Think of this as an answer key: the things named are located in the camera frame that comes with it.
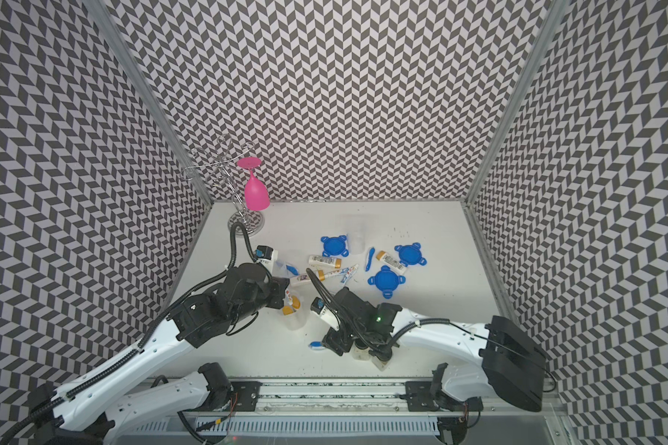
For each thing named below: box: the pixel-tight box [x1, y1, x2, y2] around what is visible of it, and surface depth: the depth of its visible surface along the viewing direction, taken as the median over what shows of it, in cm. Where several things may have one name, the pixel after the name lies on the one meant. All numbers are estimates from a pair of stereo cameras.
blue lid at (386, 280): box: [367, 265, 406, 300], surface depth 97 cm
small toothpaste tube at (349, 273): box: [340, 263, 360, 284], surface depth 98 cm
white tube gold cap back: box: [308, 254, 343, 269], surface depth 100 cm
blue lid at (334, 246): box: [321, 234, 350, 257], surface depth 107 cm
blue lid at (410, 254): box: [394, 241, 428, 267], surface depth 104 cm
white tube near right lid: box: [375, 250, 408, 276], surface depth 100 cm
